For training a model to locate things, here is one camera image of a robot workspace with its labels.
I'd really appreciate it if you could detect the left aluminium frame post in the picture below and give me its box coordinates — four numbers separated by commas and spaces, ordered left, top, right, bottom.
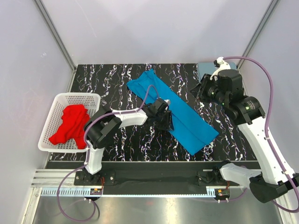
33, 0, 77, 71

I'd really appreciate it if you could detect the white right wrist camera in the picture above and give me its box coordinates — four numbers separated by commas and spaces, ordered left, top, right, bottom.
210, 57, 231, 81

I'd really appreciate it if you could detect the red t-shirt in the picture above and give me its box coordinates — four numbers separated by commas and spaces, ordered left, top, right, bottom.
49, 105, 90, 149

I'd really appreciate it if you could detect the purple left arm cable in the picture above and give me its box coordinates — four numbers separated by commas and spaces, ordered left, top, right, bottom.
57, 84, 162, 222

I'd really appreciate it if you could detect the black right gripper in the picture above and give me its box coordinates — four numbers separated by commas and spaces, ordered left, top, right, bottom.
189, 73, 228, 107

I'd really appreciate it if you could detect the right aluminium frame post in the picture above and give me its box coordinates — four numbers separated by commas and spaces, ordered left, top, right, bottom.
242, 0, 281, 57

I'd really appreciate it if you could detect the aluminium front rail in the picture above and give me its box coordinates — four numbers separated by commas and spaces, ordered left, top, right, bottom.
30, 169, 285, 198

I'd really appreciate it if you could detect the white plastic laundry basket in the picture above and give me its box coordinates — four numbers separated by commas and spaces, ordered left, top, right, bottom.
38, 92, 100, 154

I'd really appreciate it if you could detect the bright blue t-shirt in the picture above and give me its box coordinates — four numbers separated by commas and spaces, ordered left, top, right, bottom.
127, 69, 219, 155

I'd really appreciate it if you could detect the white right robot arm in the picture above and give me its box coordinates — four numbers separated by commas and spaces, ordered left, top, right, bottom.
190, 69, 299, 203

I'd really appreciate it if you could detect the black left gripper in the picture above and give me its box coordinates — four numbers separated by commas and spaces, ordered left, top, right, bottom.
154, 110, 173, 132

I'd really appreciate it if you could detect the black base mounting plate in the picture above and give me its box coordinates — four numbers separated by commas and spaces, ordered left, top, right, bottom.
73, 161, 240, 196

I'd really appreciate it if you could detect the aluminium frame post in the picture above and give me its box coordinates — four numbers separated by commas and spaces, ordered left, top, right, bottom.
242, 0, 281, 57
33, 0, 77, 71

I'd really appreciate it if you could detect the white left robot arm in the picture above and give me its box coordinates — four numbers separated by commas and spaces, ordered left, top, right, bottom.
84, 98, 174, 185

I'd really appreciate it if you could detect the white toothed cable duct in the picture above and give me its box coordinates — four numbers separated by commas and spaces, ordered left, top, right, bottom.
41, 188, 102, 197

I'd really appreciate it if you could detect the folded light blue t-shirt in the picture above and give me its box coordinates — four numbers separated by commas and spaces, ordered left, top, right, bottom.
197, 62, 237, 81

